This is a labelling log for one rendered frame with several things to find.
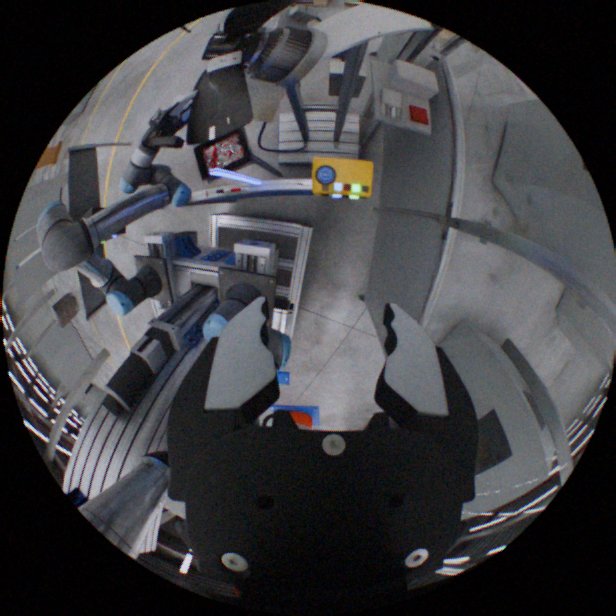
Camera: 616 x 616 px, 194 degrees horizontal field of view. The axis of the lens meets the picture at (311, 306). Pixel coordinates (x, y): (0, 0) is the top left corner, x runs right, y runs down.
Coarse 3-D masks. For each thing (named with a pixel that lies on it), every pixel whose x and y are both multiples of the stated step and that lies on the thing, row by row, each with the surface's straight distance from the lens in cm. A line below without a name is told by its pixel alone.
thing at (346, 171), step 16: (320, 160) 53; (336, 160) 53; (352, 160) 53; (336, 176) 52; (352, 176) 52; (368, 176) 53; (320, 192) 51; (336, 192) 52; (352, 192) 52; (368, 192) 53
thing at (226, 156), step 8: (232, 136) 89; (216, 144) 91; (232, 144) 87; (240, 144) 86; (208, 152) 93; (224, 152) 88; (232, 152) 86; (240, 152) 85; (208, 160) 92; (224, 160) 87; (232, 160) 85; (208, 168) 90
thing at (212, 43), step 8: (216, 32) 68; (256, 32) 69; (216, 40) 66; (232, 40) 66; (240, 40) 67; (248, 40) 68; (256, 40) 66; (208, 48) 66; (216, 48) 66; (224, 48) 66; (232, 48) 66; (240, 48) 68; (248, 48) 65; (248, 56) 66
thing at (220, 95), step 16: (240, 64) 60; (208, 80) 61; (224, 80) 58; (240, 80) 56; (208, 96) 58; (224, 96) 55; (240, 96) 52; (192, 112) 60; (208, 112) 55; (224, 112) 52; (240, 112) 49; (192, 128) 59; (208, 128) 54; (224, 128) 50; (192, 144) 59
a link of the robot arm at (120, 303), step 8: (112, 280) 87; (120, 280) 87; (128, 280) 88; (136, 280) 87; (112, 288) 86; (120, 288) 84; (128, 288) 84; (136, 288) 85; (112, 296) 83; (120, 296) 82; (128, 296) 83; (136, 296) 85; (144, 296) 88; (112, 304) 87; (120, 304) 82; (128, 304) 83; (136, 304) 86; (120, 312) 86; (128, 312) 85
